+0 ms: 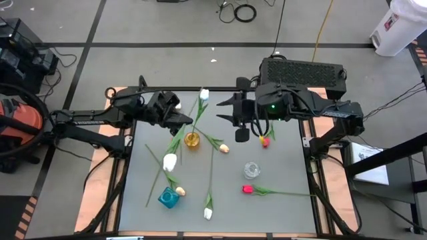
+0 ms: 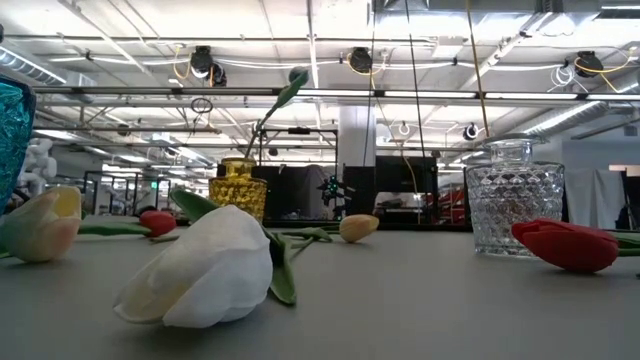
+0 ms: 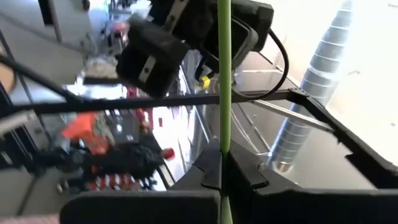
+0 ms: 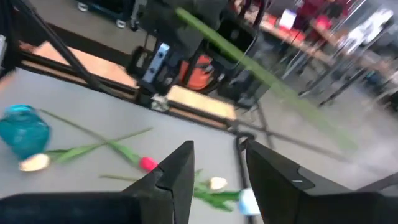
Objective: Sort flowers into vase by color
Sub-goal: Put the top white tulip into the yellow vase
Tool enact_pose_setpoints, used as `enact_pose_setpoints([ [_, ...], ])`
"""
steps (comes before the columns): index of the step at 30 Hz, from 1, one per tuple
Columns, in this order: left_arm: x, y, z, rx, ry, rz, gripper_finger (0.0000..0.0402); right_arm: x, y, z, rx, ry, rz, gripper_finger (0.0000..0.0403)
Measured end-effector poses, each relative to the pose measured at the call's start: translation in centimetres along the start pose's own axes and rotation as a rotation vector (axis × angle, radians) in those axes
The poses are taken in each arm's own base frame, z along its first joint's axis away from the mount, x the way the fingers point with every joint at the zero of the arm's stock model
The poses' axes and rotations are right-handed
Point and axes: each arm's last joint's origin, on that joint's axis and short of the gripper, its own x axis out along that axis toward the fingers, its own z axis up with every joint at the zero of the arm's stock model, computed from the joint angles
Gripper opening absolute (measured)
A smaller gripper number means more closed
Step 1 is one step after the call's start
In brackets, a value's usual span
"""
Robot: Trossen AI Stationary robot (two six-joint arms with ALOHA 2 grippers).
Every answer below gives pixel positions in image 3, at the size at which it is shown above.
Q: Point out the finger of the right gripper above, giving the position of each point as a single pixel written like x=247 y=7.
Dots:
x=245 y=28
x=152 y=57

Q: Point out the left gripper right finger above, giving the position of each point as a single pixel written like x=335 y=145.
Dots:
x=295 y=208

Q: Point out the green flower stem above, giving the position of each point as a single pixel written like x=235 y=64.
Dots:
x=224 y=77

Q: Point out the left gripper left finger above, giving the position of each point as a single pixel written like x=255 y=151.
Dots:
x=155 y=208

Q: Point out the silver spiral ventilation duct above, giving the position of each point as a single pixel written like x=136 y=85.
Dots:
x=314 y=93

